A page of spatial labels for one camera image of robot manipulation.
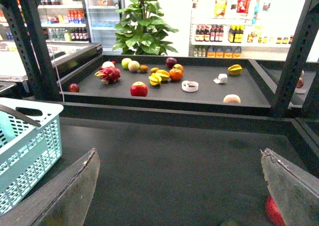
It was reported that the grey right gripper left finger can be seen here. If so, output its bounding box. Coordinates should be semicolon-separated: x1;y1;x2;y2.
0;148;100;226

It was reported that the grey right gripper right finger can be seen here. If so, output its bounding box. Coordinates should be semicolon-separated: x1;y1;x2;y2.
261;148;319;226

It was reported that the light blue plastic basket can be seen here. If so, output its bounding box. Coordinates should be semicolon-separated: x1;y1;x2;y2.
0;97;63;215

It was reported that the red fruit near finger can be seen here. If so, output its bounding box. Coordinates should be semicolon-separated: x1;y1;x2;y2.
265;196;286;226

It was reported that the small red apple left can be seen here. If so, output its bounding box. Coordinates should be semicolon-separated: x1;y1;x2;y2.
68;83;80;93

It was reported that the pale peach front right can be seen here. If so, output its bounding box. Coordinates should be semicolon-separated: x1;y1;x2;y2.
223;94;241;104

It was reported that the pink dragon fruit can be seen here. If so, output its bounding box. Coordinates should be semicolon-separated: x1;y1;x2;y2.
94;66;121;84

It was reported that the red apple front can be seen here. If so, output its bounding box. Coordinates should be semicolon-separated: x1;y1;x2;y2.
130;81;148;97

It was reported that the white tape roll tilted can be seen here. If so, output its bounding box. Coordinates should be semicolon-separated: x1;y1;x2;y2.
213;73;228;84

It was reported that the yellow starfruit right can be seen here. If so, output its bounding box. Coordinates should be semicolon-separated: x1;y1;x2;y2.
228;64;243;76

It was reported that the yellow starfruit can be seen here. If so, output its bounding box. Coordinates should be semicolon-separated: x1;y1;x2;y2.
228;64;243;76
149;70;170;86

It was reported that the black fruit display tray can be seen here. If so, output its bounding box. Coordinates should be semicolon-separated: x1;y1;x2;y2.
61;55;274;116

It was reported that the white pink onion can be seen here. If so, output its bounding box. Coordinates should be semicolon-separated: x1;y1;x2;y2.
101;61;115;68

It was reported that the black chest freezer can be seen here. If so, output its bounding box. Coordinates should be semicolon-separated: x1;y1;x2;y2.
0;41;103;87

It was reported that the pale round melon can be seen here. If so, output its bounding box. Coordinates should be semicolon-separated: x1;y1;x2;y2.
128;60;140;72

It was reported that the green apple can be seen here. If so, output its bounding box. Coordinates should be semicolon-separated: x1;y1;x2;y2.
121;58;132;69

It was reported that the yellow starfruit centre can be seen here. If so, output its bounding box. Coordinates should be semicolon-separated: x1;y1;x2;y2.
149;70;170;86

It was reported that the white tape roll flat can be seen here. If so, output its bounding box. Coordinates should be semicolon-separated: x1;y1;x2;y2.
181;80;199;92

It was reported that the brown kiwi left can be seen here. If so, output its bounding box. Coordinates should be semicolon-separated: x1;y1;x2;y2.
139;65;149;73

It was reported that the brown kiwi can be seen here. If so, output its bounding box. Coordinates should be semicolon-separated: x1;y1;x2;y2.
139;65;149;73
150;67;159;73

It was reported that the brown kiwi right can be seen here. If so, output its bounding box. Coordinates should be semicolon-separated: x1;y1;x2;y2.
150;67;159;73

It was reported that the orange persimmon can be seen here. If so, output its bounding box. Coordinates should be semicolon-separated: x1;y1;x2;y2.
169;68;183;81

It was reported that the dark purple plum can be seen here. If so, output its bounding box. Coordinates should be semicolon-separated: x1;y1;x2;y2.
165;57;177;69

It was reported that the white right store shelf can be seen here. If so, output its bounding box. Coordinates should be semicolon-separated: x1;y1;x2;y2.
188;0;305;61

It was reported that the green potted plant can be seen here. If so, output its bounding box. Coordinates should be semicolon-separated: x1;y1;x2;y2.
112;0;178;56

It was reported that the left drinks shelf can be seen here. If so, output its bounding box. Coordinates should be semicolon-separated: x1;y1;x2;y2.
0;0;91;45

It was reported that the glass door fridge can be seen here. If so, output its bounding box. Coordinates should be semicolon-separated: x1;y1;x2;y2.
84;0;125;55

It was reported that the black metal frame post right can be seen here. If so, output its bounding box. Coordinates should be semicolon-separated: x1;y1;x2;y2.
271;0;319;117

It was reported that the black metal frame post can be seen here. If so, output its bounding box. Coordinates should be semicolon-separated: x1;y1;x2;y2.
271;0;319;117
0;0;61;101

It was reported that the black metal frame post left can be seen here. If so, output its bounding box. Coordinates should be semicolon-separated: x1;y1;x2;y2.
0;0;61;101

